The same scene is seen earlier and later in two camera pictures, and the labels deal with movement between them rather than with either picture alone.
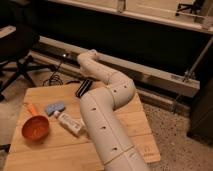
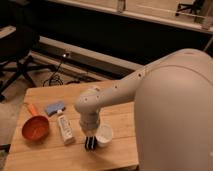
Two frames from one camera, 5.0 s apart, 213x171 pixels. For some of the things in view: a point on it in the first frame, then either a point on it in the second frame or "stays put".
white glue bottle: [74, 125] to [66, 130]
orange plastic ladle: [36, 127] stays put
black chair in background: [196, 7] stays put
